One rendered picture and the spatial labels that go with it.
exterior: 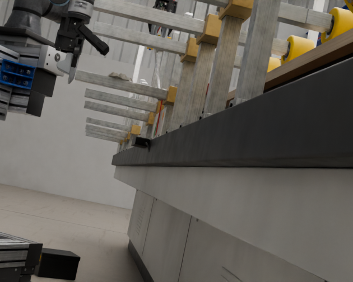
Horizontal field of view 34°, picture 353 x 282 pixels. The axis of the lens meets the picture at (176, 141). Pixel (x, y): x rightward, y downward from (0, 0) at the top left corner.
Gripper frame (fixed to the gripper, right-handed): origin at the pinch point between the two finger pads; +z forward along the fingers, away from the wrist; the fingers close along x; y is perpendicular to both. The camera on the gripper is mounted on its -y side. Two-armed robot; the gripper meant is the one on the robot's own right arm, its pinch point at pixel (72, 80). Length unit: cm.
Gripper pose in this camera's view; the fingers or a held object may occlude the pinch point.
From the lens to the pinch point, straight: 185.9
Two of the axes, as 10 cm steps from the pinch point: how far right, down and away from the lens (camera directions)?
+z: -2.0, 9.8, -0.7
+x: 1.5, -0.4, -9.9
